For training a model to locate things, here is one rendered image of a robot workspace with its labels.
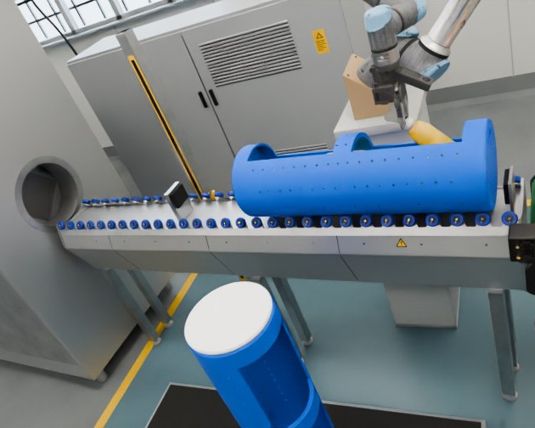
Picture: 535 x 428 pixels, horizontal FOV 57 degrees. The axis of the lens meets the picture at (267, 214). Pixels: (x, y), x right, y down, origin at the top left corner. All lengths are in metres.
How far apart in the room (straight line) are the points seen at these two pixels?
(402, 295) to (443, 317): 0.22
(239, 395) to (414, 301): 1.22
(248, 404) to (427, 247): 0.76
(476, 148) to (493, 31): 2.88
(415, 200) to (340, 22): 1.69
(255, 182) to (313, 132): 1.69
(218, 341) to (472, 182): 0.85
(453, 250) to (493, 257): 0.12
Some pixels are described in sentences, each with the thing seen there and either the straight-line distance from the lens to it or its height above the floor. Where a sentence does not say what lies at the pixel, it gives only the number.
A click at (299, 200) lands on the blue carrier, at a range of 1.73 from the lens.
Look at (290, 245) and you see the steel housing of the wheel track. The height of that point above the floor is 0.87.
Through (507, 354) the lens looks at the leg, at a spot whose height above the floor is 0.30.
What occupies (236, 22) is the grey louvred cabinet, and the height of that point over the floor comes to 1.38.
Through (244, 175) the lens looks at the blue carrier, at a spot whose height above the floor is 1.19.
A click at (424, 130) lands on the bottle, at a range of 1.60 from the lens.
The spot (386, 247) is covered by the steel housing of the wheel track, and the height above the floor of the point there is 0.87.
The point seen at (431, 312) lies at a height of 0.11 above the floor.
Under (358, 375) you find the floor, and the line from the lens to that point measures 2.53.
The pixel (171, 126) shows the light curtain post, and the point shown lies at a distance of 2.46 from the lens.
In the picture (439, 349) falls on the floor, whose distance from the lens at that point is 2.55.
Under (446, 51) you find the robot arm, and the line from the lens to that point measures 1.86.
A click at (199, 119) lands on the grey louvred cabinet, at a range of 3.73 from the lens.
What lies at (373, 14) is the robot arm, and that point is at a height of 1.62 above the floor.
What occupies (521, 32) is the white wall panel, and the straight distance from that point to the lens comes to 4.39.
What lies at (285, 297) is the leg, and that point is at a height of 0.37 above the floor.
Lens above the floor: 1.99
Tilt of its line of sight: 32 degrees down
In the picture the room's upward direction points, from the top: 23 degrees counter-clockwise
